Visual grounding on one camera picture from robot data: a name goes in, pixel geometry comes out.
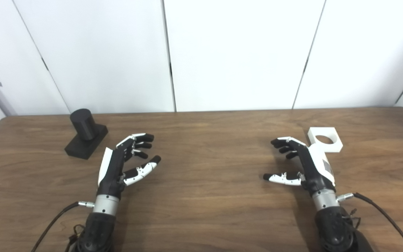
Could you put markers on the black cylinder peg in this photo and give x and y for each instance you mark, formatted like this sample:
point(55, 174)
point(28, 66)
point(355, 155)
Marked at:
point(84, 131)

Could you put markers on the white square piece with hole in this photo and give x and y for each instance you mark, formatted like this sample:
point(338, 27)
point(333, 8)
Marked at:
point(334, 144)

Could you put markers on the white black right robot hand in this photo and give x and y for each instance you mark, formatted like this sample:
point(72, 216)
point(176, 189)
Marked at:
point(313, 168)

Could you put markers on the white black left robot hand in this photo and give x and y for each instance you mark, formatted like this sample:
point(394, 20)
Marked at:
point(110, 171)

